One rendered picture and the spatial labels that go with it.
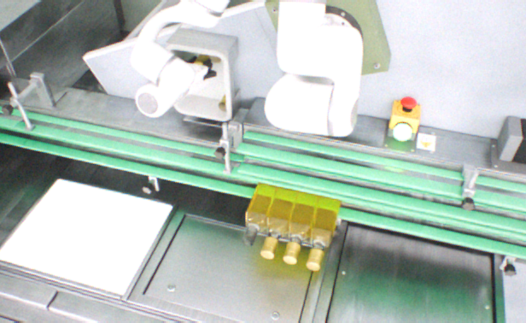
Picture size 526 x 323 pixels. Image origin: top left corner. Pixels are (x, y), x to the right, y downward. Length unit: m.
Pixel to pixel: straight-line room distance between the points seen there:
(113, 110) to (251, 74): 0.46
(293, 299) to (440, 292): 0.40
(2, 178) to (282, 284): 1.01
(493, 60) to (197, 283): 0.91
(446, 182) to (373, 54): 0.36
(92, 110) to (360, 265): 0.93
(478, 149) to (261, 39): 0.62
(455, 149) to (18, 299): 1.19
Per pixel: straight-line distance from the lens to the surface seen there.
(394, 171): 1.23
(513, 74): 1.27
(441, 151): 1.28
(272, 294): 1.28
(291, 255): 1.17
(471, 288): 1.44
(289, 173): 1.28
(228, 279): 1.31
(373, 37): 1.13
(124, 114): 1.53
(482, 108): 1.32
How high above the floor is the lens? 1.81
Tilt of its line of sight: 42 degrees down
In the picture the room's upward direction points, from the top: 157 degrees counter-clockwise
